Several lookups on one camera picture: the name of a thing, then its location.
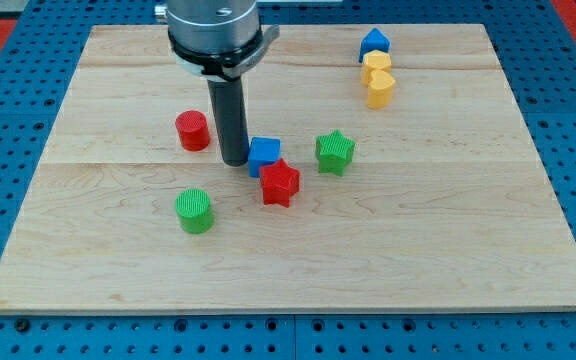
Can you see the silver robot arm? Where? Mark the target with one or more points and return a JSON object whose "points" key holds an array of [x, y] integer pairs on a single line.
{"points": [[220, 40]]}

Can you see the green star block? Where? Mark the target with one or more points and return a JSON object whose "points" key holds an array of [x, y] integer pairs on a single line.
{"points": [[334, 152]]}

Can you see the red cylinder block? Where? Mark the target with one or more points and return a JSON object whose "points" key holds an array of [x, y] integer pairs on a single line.
{"points": [[193, 130]]}

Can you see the red star block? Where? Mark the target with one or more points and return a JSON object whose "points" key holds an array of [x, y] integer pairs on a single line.
{"points": [[279, 182]]}

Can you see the blue pentagon block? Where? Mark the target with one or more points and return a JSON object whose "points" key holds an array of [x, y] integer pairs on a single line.
{"points": [[374, 40]]}

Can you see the wooden board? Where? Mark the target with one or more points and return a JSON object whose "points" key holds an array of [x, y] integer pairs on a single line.
{"points": [[445, 207]]}

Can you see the green cylinder block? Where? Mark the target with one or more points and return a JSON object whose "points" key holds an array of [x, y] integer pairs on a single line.
{"points": [[194, 210]]}

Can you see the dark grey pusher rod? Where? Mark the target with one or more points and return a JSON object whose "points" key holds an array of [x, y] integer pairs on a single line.
{"points": [[228, 107]]}

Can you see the yellow heart block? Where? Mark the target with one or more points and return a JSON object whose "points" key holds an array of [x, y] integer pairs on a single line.
{"points": [[380, 89]]}

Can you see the yellow pentagon block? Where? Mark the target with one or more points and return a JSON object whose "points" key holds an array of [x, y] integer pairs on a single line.
{"points": [[374, 60]]}

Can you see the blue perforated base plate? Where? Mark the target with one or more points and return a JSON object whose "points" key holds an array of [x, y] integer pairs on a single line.
{"points": [[538, 54]]}

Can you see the blue cube block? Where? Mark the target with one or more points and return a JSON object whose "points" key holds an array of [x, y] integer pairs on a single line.
{"points": [[263, 151]]}

